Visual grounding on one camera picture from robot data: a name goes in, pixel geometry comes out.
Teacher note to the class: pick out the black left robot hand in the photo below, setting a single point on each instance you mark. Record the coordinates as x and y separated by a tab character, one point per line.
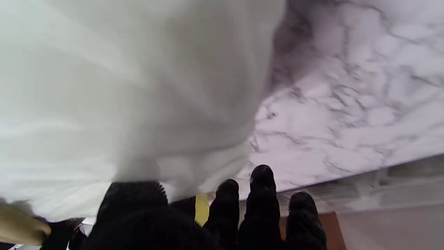
156	222

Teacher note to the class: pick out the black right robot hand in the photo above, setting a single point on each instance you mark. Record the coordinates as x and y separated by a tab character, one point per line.
60	234

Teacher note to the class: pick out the yellow perforated laundry basket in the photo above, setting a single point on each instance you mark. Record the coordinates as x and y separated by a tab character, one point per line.
202	208

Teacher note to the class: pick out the white pillow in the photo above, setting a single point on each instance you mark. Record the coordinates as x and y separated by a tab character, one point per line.
121	97

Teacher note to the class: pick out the brown pillowcase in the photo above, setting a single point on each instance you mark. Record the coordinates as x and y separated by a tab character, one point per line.
20	224

